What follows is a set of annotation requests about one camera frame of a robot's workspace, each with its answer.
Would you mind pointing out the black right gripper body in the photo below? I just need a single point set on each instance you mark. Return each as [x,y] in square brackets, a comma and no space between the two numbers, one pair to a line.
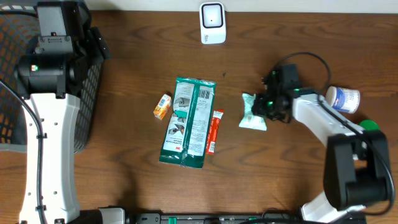
[268,106]

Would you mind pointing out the light green wipes pack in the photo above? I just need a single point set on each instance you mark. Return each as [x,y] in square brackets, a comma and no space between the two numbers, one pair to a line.
[249,120]

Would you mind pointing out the red stick packet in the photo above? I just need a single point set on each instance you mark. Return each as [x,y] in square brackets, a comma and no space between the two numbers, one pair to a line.
[213,132]

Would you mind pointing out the white blue label tub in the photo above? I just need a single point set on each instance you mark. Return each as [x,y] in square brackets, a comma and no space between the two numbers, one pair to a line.
[343,99]

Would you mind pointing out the green 3M glove package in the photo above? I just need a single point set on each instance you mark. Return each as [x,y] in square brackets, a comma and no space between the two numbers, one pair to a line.
[186,135]

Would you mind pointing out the green lid jar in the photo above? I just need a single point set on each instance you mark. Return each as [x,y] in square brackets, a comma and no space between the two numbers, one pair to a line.
[369,125]

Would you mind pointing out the orange small box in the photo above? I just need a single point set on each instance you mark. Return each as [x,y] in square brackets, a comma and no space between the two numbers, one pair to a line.
[162,107]

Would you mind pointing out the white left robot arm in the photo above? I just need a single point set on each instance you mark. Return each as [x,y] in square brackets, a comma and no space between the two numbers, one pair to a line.
[50,192]

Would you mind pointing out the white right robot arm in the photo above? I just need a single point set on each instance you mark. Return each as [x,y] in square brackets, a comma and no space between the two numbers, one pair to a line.
[357,171]

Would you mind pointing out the white barcode scanner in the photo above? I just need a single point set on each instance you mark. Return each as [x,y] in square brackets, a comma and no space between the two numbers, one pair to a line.
[212,23]

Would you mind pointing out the grey plastic basket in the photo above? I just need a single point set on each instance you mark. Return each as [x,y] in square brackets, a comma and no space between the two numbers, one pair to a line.
[51,47]

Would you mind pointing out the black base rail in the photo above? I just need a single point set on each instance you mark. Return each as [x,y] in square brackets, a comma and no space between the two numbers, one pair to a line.
[272,217]

